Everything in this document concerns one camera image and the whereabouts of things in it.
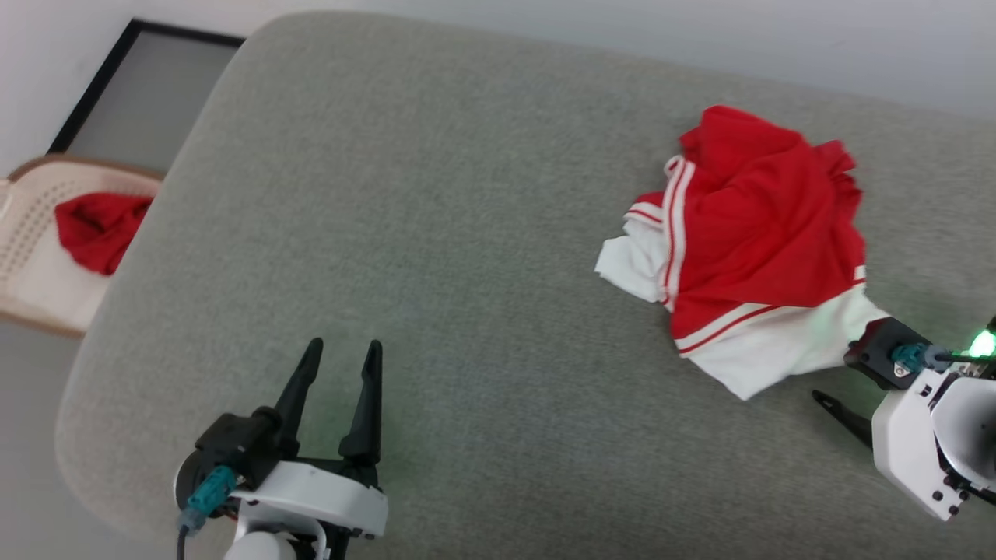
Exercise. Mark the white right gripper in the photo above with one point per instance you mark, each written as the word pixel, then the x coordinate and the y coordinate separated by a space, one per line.
pixel 906 443

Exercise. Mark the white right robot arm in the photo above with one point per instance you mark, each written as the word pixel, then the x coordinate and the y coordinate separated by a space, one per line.
pixel 973 428

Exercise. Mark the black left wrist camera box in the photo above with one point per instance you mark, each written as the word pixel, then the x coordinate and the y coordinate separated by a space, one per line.
pixel 233 443

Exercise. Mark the beige perforated laundry basket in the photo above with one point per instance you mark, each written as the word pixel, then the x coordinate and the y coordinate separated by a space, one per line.
pixel 39 272

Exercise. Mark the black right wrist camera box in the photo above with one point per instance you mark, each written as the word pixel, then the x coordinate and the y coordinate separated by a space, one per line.
pixel 875 350

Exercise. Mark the red and white shirt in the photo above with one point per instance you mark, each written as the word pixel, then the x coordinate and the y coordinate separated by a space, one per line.
pixel 762 233

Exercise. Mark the black-framed grey panel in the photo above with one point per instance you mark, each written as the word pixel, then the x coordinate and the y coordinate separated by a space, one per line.
pixel 148 101

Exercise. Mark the red crumpled garment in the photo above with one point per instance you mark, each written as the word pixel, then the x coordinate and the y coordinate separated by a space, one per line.
pixel 97 229

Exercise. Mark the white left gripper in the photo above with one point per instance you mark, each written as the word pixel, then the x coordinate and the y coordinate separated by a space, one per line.
pixel 327 498

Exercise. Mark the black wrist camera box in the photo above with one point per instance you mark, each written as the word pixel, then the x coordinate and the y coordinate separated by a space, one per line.
pixel 875 350
pixel 233 443

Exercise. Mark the grey fabric sofa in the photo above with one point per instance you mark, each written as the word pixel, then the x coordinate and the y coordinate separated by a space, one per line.
pixel 467 272

